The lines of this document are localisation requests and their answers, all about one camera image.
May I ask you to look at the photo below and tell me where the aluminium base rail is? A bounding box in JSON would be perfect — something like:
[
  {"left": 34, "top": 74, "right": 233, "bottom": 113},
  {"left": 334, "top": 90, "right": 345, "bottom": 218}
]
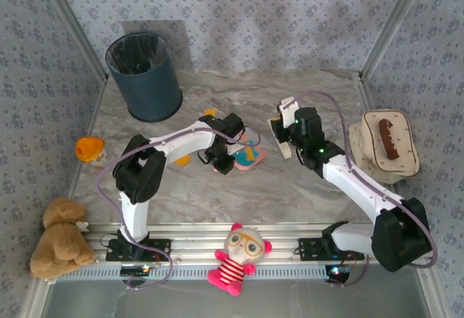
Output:
[{"left": 54, "top": 222, "right": 434, "bottom": 283}]

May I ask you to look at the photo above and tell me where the pink dustpan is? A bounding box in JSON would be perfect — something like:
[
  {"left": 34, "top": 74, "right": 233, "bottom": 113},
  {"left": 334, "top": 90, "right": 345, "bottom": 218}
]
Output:
[{"left": 213, "top": 135, "right": 268, "bottom": 172}]

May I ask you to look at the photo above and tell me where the black controller board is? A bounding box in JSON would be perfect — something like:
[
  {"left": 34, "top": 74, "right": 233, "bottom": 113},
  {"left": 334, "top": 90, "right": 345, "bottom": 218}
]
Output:
[
  {"left": 325, "top": 264, "right": 352, "bottom": 285},
  {"left": 120, "top": 264, "right": 152, "bottom": 278}
]

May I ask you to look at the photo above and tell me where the cream hand brush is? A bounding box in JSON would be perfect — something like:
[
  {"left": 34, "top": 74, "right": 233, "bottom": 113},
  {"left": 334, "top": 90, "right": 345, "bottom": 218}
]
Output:
[{"left": 267, "top": 117, "right": 293, "bottom": 159}]

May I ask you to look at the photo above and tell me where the brown toy pastry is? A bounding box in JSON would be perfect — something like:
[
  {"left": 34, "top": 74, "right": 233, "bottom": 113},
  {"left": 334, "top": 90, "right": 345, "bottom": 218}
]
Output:
[{"left": 378, "top": 118, "right": 402, "bottom": 160}]

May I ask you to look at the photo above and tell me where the pink white plush doll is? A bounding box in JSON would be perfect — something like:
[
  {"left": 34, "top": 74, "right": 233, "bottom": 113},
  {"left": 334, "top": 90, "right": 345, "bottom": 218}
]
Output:
[{"left": 207, "top": 222, "right": 273, "bottom": 296}]

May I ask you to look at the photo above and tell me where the aluminium frame post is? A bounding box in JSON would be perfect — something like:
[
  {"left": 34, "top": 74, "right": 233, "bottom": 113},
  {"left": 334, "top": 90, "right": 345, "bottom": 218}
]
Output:
[
  {"left": 358, "top": 0, "right": 434, "bottom": 83},
  {"left": 38, "top": 0, "right": 109, "bottom": 82}
]

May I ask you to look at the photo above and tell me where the grey square wall panel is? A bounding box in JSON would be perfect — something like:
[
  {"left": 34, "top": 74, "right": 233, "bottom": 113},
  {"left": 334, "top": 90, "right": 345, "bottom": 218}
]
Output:
[{"left": 121, "top": 20, "right": 193, "bottom": 72}]

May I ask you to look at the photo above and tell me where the orange lid yogurt cup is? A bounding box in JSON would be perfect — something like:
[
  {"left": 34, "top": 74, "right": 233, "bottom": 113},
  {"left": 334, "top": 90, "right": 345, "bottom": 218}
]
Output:
[{"left": 75, "top": 135, "right": 108, "bottom": 169}]

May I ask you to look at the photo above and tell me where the blue paper scrap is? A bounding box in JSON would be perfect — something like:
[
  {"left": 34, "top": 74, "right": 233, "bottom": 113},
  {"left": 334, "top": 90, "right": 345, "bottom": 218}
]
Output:
[{"left": 234, "top": 147, "right": 262, "bottom": 165}]

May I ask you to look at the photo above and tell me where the cream fabric pouch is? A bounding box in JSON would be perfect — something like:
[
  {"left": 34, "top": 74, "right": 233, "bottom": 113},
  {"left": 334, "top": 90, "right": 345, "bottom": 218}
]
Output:
[{"left": 348, "top": 109, "right": 421, "bottom": 185}]

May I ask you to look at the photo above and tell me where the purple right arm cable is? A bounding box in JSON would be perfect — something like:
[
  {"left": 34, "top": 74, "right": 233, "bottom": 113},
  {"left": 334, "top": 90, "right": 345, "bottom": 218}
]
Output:
[{"left": 284, "top": 91, "right": 439, "bottom": 289}]

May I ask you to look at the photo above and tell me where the brown teddy bear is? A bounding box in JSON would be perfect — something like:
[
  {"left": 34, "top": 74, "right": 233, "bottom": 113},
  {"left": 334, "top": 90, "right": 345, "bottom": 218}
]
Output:
[{"left": 29, "top": 196, "right": 97, "bottom": 281}]

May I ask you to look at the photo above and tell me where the dark blue trash bin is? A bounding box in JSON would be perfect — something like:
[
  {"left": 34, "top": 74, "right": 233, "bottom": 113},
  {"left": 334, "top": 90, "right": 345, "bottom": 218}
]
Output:
[{"left": 104, "top": 31, "right": 184, "bottom": 123}]

